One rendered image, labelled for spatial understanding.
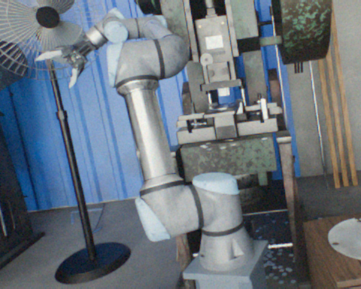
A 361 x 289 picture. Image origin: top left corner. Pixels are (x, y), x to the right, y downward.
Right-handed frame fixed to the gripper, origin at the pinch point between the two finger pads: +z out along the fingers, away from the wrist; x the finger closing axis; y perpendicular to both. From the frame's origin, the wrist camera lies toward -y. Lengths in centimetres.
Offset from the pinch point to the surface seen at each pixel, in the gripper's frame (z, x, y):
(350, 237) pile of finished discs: -43, 81, 83
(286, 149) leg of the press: -48, 70, 43
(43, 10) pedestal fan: -8.8, -13.7, -43.4
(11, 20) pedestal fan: 5, -19, -46
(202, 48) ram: -51, 33, -2
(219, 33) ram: -61, 33, 0
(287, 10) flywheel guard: -81, 30, 33
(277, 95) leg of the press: -66, 83, -8
